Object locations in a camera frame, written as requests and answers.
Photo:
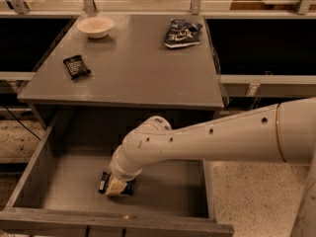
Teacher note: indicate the black snack bar wrapper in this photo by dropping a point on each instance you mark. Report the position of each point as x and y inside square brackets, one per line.
[76, 67]

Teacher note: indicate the metal railing frame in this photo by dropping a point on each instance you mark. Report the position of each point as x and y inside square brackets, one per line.
[179, 7]

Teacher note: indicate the blue crumpled chip bag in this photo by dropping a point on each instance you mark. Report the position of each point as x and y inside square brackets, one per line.
[182, 33]

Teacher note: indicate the grey open top drawer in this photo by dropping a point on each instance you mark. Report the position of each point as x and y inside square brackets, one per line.
[58, 194]

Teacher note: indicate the dark blue rxbar wrapper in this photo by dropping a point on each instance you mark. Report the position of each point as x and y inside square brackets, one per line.
[128, 191]

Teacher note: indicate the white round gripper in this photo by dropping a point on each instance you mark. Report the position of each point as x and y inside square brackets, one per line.
[120, 175]

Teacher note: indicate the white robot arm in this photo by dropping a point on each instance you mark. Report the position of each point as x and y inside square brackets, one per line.
[283, 132]

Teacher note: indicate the grey cabinet counter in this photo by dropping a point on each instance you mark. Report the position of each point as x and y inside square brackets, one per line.
[134, 76]

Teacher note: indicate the white paper bowl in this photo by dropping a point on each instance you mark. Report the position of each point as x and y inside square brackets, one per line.
[95, 27]

